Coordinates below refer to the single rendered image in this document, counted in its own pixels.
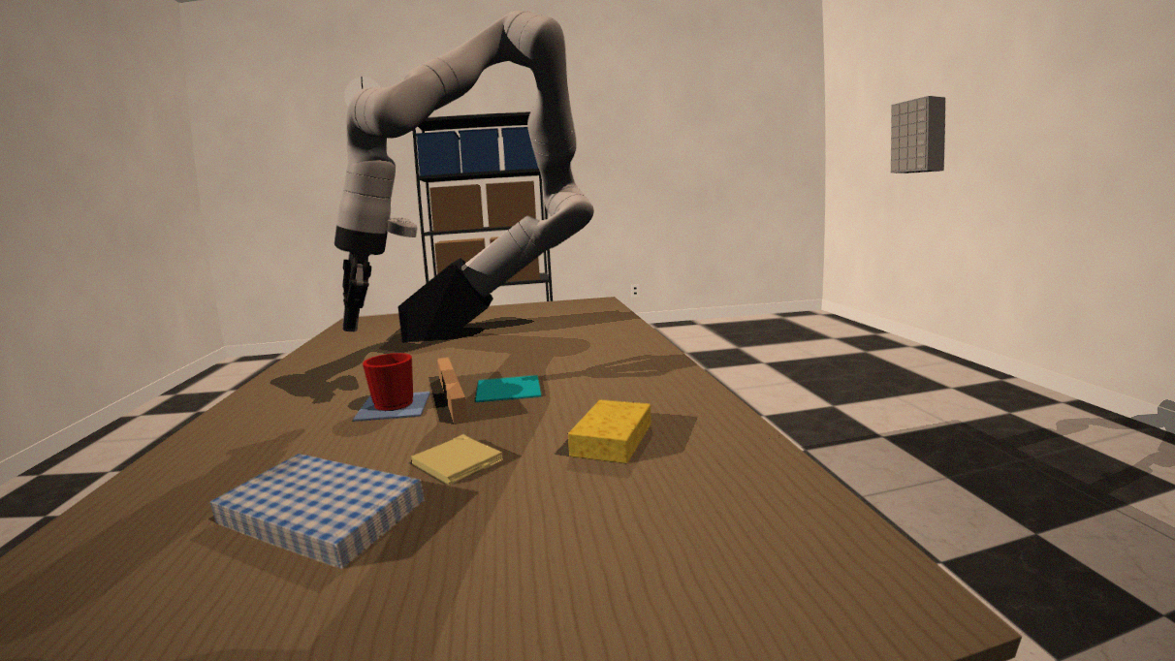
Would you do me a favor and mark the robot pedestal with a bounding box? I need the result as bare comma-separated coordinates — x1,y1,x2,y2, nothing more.
397,259,495,344

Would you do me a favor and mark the yellow sponge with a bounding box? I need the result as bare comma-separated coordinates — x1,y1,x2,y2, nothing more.
567,398,653,464

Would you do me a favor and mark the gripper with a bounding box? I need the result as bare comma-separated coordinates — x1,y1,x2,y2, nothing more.
333,226,389,261

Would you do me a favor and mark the teal pad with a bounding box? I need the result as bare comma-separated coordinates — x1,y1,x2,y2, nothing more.
474,374,544,403

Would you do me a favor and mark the red cup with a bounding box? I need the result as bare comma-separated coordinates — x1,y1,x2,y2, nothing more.
363,353,415,412

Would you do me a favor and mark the black shelf unit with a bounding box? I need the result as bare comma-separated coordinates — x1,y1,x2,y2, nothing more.
411,108,555,302

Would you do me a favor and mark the pale yellow notepad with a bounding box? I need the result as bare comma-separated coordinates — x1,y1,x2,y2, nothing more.
410,433,504,486

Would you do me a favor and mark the orange wooden rail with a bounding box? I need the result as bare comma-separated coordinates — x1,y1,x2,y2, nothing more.
430,357,467,425

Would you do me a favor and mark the blue checked cloth stack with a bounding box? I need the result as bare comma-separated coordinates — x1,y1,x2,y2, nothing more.
209,454,426,570

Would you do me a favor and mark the grey wall panel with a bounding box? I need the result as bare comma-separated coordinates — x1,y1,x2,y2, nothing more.
890,95,947,174

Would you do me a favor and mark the brown wooden table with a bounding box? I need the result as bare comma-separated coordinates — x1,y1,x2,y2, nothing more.
0,296,1022,661

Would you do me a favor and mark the brown cardboard box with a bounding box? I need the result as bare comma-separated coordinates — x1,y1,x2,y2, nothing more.
429,182,485,233
485,179,540,229
433,238,488,275
495,236,544,284

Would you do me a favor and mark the pale blue pad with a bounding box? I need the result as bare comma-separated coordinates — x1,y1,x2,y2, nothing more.
352,392,432,423

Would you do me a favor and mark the blue storage box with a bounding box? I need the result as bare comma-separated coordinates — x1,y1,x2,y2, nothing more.
417,130,460,179
501,126,540,173
460,128,501,176

